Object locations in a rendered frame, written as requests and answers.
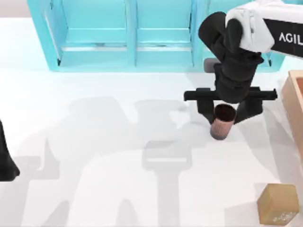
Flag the pink cup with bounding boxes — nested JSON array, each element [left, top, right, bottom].
[[210, 104, 237, 141]]

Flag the pale grey rounded box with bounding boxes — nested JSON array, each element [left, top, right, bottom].
[[204, 57, 223, 73]]

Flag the salmon-coloured shallow box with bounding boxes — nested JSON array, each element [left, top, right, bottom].
[[281, 70, 303, 152]]

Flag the brown cardboard cube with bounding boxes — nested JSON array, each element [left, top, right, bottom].
[[257, 183, 300, 226]]

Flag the light blue rack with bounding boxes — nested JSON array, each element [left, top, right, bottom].
[[26, 0, 285, 73]]

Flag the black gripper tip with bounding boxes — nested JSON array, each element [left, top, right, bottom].
[[0, 120, 21, 183]]

